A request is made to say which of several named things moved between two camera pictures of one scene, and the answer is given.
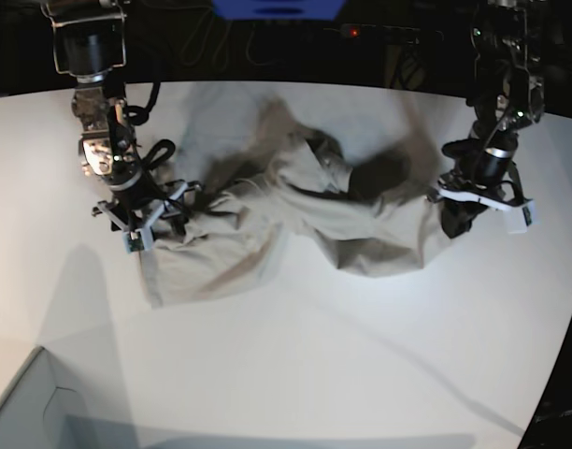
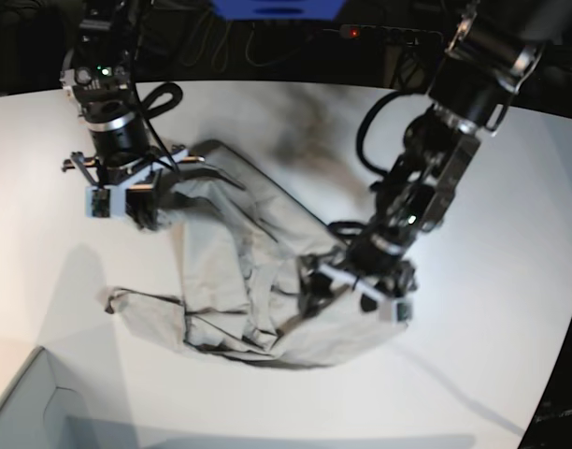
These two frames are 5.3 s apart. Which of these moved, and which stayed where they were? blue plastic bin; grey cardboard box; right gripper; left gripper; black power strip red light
Moved: left gripper; right gripper
Stayed: grey cardboard box; blue plastic bin; black power strip red light
